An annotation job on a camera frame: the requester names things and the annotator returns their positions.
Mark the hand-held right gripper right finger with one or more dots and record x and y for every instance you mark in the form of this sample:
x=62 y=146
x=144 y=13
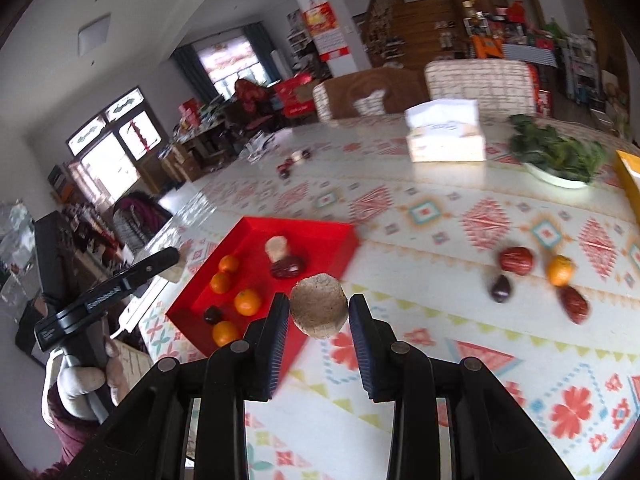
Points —
x=365 y=355

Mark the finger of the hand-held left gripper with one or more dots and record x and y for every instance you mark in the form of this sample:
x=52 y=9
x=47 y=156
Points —
x=152 y=264

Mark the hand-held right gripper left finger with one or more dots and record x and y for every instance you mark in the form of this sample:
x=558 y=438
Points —
x=277 y=350

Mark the small orange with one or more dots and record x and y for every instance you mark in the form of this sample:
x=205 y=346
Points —
x=220 y=282
x=247 y=302
x=229 y=263
x=225 y=333

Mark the beige round cake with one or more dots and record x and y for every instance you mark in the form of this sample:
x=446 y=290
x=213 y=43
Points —
x=318 y=305

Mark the small dark jujube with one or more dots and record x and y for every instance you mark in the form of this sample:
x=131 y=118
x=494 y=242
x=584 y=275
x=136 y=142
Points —
x=500 y=288
x=212 y=315

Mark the long speckled red jujube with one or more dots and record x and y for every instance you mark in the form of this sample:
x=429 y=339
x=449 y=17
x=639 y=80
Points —
x=287 y=266

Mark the red tray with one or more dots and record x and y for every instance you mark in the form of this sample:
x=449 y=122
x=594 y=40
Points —
x=255 y=237

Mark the person's left forearm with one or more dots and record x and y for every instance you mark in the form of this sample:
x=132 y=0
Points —
x=70 y=440

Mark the person's left hand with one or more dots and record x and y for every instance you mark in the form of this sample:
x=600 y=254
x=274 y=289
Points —
x=80 y=387

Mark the white plastic object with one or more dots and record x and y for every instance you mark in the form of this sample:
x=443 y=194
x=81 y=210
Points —
x=142 y=305

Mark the window with red decorations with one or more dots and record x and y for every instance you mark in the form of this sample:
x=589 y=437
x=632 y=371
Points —
x=115 y=145

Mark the round red jujube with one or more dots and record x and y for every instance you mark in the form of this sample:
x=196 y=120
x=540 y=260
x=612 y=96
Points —
x=517 y=260

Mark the large brown-red jujube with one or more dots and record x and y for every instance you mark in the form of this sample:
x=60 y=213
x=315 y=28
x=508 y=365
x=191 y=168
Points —
x=574 y=304

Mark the window with blue curtains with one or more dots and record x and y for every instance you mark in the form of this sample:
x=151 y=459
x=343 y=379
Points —
x=232 y=60

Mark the tissue box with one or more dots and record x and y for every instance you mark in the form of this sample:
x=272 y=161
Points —
x=445 y=135

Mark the square ceiling light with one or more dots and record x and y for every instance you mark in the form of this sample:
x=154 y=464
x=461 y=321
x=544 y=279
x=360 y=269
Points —
x=95 y=34

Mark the white oval plate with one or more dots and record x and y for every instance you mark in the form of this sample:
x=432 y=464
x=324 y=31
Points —
x=555 y=179

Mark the brown chair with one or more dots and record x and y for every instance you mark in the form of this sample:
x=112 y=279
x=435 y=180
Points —
x=370 y=92

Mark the spinach leaves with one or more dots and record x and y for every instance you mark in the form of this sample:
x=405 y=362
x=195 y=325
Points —
x=555 y=147

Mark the chair with patterned cover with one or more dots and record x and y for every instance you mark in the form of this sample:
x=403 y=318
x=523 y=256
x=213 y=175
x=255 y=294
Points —
x=480 y=85

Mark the yellow cardboard box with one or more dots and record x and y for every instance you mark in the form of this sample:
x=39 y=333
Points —
x=629 y=175

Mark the table with checkered cloth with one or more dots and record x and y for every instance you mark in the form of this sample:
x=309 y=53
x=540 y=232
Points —
x=530 y=55

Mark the wooden staircase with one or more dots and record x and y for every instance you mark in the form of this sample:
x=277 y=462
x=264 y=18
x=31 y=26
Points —
x=415 y=15

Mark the red wall calendar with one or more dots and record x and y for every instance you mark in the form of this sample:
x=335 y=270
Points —
x=327 y=30

